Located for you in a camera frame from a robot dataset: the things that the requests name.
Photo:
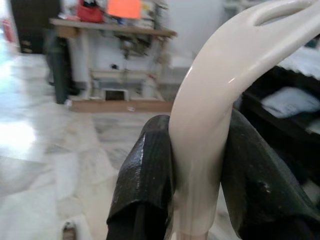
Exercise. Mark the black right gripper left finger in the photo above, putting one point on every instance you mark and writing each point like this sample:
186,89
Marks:
145,180

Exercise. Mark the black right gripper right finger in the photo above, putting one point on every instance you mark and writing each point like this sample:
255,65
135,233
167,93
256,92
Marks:
255,190

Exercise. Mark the dark wooden shelf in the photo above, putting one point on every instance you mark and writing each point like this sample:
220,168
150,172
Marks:
280,127

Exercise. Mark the white framed box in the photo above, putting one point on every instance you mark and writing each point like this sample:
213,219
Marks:
115,94

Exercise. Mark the light blue pillow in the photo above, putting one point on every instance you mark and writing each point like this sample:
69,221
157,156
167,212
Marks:
290,102

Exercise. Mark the dark upright bundle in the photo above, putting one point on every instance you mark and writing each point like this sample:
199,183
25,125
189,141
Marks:
61,72

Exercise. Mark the white lace cloth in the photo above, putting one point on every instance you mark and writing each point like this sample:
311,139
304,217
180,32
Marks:
305,61

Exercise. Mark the wooden workbench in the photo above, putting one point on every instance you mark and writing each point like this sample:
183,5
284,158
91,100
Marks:
112,28

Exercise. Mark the orange paper sheet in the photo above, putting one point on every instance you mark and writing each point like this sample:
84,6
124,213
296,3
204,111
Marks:
123,8

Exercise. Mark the red bag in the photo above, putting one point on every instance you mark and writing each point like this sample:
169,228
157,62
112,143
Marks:
88,12

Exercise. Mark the dark tall cabinet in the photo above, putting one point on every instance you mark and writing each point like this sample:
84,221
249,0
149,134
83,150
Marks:
32,22

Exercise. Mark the red upright object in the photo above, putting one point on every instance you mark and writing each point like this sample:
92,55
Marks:
7,31

